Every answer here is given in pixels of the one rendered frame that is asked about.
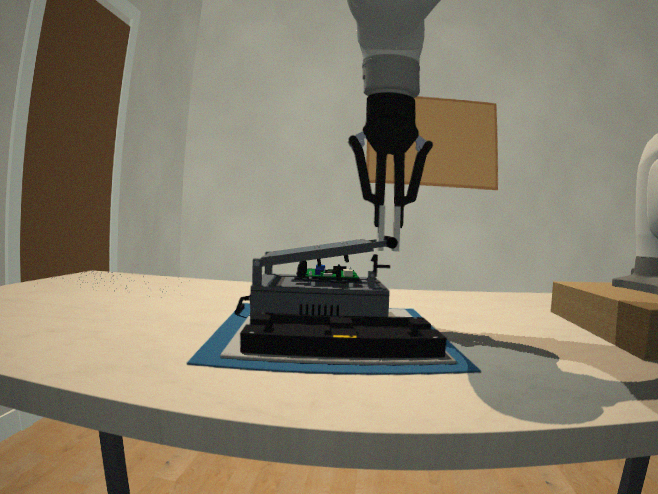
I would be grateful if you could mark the green circuit board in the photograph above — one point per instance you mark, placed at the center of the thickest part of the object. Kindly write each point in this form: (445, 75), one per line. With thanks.
(320, 271)

